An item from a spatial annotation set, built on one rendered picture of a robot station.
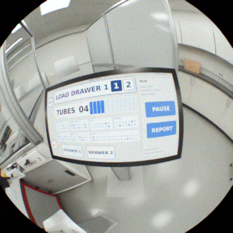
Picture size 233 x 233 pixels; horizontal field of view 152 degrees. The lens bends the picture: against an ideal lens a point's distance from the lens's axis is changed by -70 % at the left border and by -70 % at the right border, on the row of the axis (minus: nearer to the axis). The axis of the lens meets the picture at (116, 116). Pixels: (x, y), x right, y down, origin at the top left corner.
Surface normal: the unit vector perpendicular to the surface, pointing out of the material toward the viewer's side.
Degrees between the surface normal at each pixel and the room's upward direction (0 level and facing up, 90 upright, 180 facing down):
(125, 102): 50
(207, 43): 90
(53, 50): 90
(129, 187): 3
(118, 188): 3
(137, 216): 0
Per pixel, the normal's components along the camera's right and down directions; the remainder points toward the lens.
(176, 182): -0.15, -0.75
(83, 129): -0.13, 0.02
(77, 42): 0.56, 0.47
